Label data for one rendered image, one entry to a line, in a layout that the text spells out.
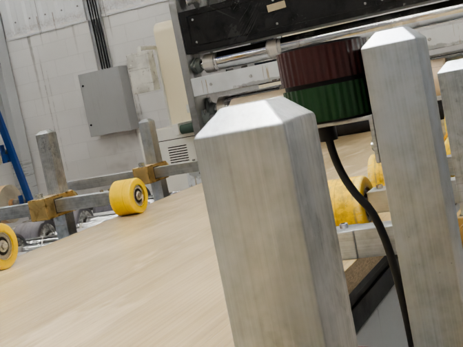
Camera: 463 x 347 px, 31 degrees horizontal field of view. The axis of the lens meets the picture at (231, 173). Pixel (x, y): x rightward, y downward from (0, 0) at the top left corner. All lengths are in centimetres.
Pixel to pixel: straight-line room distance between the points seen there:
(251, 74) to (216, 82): 14
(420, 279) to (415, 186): 6
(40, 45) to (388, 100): 1081
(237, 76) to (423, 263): 256
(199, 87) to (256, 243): 285
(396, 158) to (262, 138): 25
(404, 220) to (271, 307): 25
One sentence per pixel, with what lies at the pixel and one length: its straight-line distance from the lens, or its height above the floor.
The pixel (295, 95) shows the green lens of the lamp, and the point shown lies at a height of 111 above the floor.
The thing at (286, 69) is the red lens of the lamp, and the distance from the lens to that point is 54.
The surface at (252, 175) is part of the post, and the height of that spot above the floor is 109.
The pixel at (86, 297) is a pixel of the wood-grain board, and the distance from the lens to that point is 110.
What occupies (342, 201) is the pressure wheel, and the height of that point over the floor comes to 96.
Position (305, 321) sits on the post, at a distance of 29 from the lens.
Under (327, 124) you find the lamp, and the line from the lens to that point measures 54.
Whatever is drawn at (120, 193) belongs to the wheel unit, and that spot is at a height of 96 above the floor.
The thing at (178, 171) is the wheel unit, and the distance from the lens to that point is 234.
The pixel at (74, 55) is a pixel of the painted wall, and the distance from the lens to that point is 1100.
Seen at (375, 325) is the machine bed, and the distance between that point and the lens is 114.
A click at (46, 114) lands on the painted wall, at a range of 1133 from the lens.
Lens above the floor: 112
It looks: 5 degrees down
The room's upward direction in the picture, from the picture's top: 11 degrees counter-clockwise
